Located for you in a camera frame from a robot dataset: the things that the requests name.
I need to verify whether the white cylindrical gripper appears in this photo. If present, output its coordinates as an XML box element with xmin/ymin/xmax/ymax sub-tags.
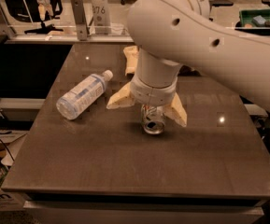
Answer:
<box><xmin>107</xmin><ymin>76</ymin><xmax>187</xmax><ymax>127</ymax></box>

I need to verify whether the silver 7up can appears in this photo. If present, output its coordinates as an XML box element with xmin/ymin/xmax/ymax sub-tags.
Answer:
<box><xmin>141</xmin><ymin>105</ymin><xmax>165</xmax><ymax>135</ymax></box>

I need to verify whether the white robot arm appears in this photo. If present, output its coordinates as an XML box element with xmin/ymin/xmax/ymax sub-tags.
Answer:
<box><xmin>107</xmin><ymin>0</ymin><xmax>270</xmax><ymax>126</ymax></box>

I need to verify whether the brown sea salt chip bag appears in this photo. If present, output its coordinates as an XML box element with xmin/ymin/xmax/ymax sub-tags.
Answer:
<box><xmin>123</xmin><ymin>46</ymin><xmax>139</xmax><ymax>75</ymax></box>

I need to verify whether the clear plastic water bottle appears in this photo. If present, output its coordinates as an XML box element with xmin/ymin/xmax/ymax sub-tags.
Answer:
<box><xmin>56</xmin><ymin>70</ymin><xmax>113</xmax><ymax>120</ymax></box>

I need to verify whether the white numbered pillar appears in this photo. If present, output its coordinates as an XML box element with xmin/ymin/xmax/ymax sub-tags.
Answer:
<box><xmin>91</xmin><ymin>0</ymin><xmax>111</xmax><ymax>35</ymax></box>

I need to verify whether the green plastic bin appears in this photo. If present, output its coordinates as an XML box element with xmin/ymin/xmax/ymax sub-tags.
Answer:
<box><xmin>239</xmin><ymin>8</ymin><xmax>270</xmax><ymax>28</ymax></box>

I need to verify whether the cardboard box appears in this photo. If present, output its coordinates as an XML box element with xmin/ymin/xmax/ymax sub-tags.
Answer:
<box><xmin>0</xmin><ymin>189</ymin><xmax>25</xmax><ymax>212</ymax></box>

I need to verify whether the metal rail bar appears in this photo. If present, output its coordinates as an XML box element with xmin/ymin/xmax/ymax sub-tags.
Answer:
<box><xmin>7</xmin><ymin>35</ymin><xmax>134</xmax><ymax>44</ymax></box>

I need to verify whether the left metal bracket post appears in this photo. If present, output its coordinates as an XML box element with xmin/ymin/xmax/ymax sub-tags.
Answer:
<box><xmin>71</xmin><ymin>0</ymin><xmax>89</xmax><ymax>41</ymax></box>

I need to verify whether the far left metal bracket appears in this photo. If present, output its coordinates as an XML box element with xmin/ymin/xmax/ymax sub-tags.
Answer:
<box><xmin>0</xmin><ymin>4</ymin><xmax>16</xmax><ymax>38</ymax></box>

